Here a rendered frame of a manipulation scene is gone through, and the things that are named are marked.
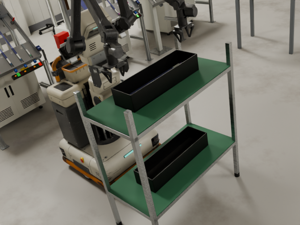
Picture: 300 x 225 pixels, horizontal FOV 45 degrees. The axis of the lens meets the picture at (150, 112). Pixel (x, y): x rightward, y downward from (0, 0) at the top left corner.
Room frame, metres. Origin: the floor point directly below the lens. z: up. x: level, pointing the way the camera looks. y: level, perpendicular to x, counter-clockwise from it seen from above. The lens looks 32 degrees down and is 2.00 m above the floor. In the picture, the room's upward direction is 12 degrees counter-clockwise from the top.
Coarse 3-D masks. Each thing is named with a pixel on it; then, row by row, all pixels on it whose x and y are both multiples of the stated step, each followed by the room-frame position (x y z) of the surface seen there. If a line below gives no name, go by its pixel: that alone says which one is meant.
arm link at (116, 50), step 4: (104, 36) 1.78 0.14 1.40; (104, 40) 1.78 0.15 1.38; (108, 40) 1.81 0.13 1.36; (112, 40) 1.81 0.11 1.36; (116, 40) 1.81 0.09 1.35; (112, 44) 1.74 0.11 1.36; (116, 44) 1.74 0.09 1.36; (120, 44) 1.74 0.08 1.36; (112, 48) 1.73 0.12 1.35; (116, 48) 1.72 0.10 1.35; (120, 48) 1.73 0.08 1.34; (108, 52) 1.75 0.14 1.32; (112, 52) 1.72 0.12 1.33; (116, 52) 1.71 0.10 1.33; (120, 52) 1.72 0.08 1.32; (112, 56) 1.74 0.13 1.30; (116, 56) 1.71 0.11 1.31; (120, 56) 1.72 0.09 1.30
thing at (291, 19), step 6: (252, 0) 4.63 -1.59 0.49; (294, 0) 3.89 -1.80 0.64; (252, 6) 4.63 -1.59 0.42; (294, 6) 3.89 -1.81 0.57; (252, 12) 4.63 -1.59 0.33; (294, 12) 3.90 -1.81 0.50; (252, 18) 4.63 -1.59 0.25; (294, 18) 3.90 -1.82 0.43; (240, 24) 4.35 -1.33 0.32; (252, 24) 4.63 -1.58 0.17; (240, 30) 4.34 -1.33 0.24; (252, 30) 4.63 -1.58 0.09; (240, 36) 4.34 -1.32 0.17; (252, 36) 4.64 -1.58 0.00; (240, 42) 4.33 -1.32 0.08; (240, 48) 4.33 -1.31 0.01
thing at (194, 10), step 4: (172, 4) 2.13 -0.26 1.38; (176, 4) 2.11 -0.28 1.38; (184, 4) 2.14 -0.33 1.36; (188, 4) 2.13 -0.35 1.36; (192, 4) 2.11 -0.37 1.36; (176, 8) 2.12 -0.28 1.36; (180, 8) 2.12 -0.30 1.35; (184, 8) 2.11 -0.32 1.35; (188, 8) 2.10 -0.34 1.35; (192, 8) 2.08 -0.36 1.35; (196, 8) 2.11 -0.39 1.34; (184, 12) 2.12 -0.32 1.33; (188, 12) 2.10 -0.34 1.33; (192, 12) 2.08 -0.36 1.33; (196, 12) 2.11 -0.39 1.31; (188, 16) 2.11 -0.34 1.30; (192, 16) 2.09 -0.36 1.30
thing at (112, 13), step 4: (128, 0) 4.59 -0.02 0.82; (112, 4) 4.46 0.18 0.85; (116, 4) 4.48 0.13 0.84; (132, 4) 4.56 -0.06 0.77; (104, 8) 4.37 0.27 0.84; (108, 8) 4.39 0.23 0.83; (112, 8) 4.41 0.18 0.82; (116, 8) 4.43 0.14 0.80; (108, 12) 4.34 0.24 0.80; (112, 12) 4.36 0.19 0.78; (116, 12) 4.38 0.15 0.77; (112, 16) 4.32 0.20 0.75; (116, 16) 4.33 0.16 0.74
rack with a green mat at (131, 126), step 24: (216, 72) 2.01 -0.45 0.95; (168, 96) 1.84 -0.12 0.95; (192, 96) 1.81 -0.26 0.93; (96, 120) 1.74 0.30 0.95; (120, 120) 1.69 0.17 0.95; (144, 120) 1.64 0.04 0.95; (96, 144) 1.84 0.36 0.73; (216, 144) 2.07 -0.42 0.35; (144, 168) 1.51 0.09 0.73; (192, 168) 1.87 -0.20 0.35; (120, 192) 1.78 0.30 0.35; (144, 192) 1.51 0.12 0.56; (168, 192) 1.69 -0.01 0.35; (144, 216) 1.56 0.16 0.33
